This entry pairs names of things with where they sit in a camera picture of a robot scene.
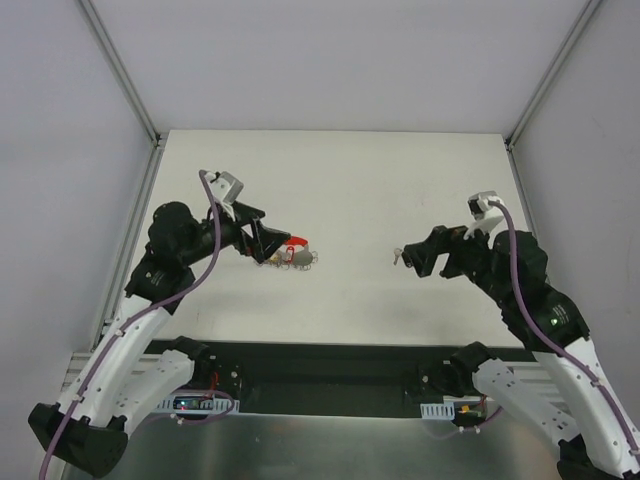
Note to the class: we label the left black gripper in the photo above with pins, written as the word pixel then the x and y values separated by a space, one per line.
pixel 252 232

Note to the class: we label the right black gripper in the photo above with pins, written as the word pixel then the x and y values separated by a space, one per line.
pixel 441 251

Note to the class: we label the red handled key organizer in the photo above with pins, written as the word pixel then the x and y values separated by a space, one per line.
pixel 295 254

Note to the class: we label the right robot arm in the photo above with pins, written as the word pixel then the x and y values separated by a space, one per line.
pixel 592 437

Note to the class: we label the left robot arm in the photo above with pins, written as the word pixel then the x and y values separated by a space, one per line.
pixel 91 423

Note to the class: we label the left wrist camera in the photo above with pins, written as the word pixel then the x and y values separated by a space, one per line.
pixel 225 189

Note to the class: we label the right aluminium frame post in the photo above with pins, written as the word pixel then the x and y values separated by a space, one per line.
pixel 562 55

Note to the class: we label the aluminium frame post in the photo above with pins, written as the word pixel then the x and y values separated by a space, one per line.
pixel 118 69
pixel 562 55

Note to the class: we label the right white cable duct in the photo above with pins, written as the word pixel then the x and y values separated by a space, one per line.
pixel 438 411

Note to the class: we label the white cable duct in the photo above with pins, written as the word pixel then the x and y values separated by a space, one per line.
pixel 192 404
pixel 438 411

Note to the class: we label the left white cable duct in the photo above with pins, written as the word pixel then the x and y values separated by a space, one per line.
pixel 192 404

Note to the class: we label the left aluminium frame post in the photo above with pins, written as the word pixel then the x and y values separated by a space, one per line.
pixel 118 69

